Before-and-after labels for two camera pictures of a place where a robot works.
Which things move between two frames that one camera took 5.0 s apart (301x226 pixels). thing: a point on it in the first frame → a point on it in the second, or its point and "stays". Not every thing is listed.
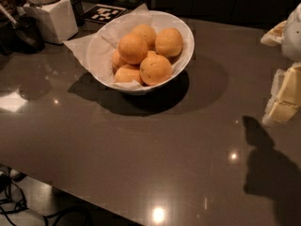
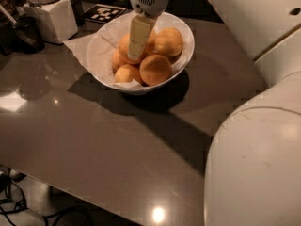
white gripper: [292, 37] → [150, 0]
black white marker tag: [102, 13] stays
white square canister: [55, 11] stays
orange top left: [132, 48] stays
